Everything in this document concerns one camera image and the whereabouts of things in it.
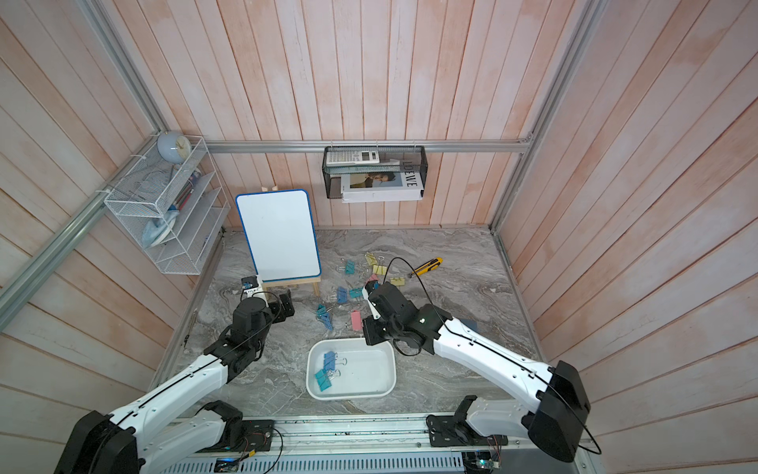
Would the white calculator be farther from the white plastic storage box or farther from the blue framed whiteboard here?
the white plastic storage box

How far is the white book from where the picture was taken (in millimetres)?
944

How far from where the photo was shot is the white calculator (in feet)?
3.00

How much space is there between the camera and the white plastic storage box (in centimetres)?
81
